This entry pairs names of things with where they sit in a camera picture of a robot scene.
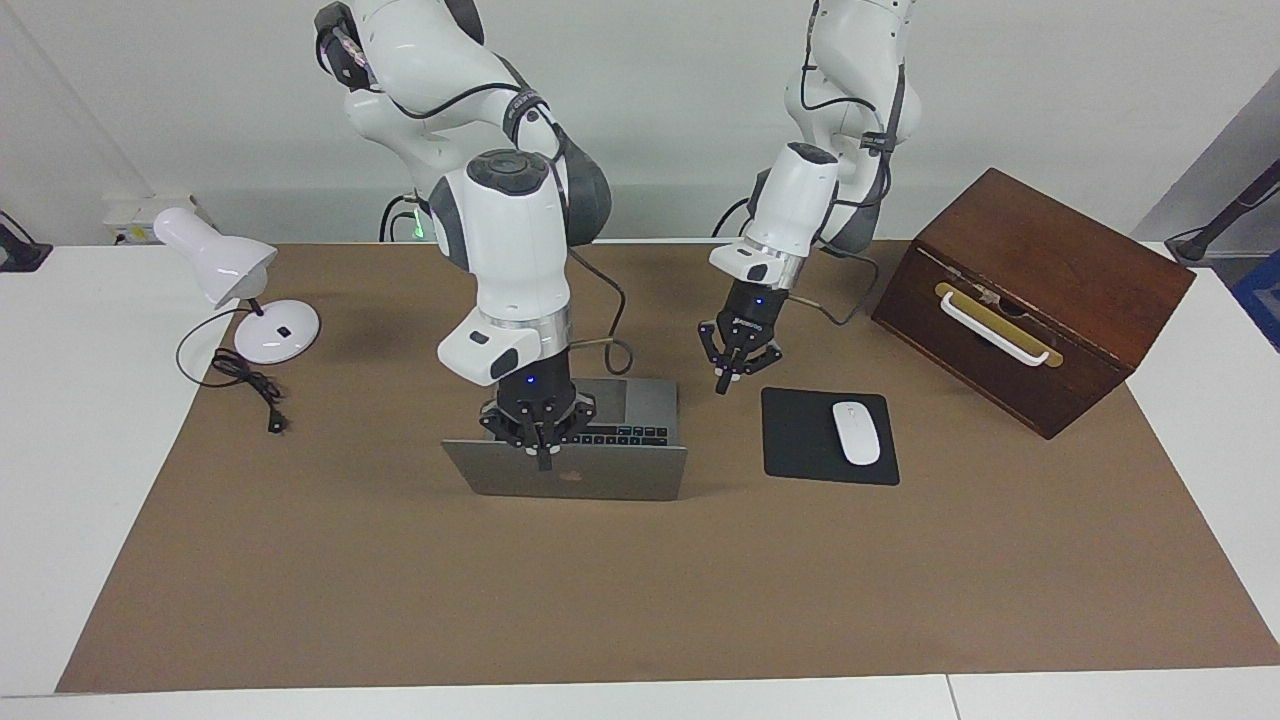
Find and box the black stand with base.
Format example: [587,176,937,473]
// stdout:
[0,210,54,273]
[1165,157,1280,267]

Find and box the brown table mat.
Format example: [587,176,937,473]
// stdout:
[55,240,1280,695]

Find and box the dark brown wooden box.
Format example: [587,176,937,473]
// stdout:
[870,167,1198,441]

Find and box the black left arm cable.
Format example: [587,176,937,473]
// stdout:
[712,0,909,328]

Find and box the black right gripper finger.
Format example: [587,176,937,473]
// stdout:
[545,394,599,472]
[481,399,547,470]

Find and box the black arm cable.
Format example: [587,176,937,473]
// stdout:
[712,0,909,328]
[380,78,635,378]

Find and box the white power strip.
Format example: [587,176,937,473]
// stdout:
[103,193,217,247]

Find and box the black mouse pad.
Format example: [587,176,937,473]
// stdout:
[761,387,901,487]

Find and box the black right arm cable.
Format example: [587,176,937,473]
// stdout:
[380,78,635,378]

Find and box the blue crate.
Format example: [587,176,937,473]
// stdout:
[1231,250,1280,354]

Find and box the brass plate on box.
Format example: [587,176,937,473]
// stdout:
[934,282,1064,370]

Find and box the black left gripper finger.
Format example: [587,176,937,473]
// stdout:
[735,338,785,382]
[698,320,737,395]

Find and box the white box handle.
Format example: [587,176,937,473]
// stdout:
[940,292,1051,367]

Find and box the white computer mouse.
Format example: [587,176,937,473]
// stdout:
[832,401,882,467]

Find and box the grey aluminium laptop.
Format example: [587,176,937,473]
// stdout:
[441,377,690,503]

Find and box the black lamp power cable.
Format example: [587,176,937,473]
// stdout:
[176,308,291,436]

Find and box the white desk lamp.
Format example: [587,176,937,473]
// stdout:
[153,207,322,366]

